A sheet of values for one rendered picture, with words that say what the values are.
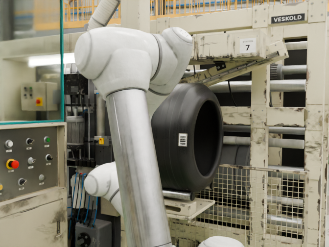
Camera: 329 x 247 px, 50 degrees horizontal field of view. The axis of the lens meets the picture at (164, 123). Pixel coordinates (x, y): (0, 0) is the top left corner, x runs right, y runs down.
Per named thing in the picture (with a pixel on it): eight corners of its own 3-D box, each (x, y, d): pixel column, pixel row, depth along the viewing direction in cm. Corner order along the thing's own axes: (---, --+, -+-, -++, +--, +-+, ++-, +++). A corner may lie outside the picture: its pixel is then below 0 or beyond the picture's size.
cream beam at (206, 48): (162, 61, 223) (162, 38, 222) (179, 66, 245) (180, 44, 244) (260, 56, 194) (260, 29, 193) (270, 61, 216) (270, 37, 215)
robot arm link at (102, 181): (100, 173, 143) (123, 196, 140) (74, 186, 130) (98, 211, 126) (112, 154, 138) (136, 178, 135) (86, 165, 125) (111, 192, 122)
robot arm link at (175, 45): (163, 70, 113) (126, 66, 105) (189, 21, 102) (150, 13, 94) (181, 98, 106) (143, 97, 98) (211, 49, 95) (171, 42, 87)
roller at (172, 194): (133, 191, 196) (134, 183, 197) (137, 193, 200) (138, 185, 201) (191, 200, 180) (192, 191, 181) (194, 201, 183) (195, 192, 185)
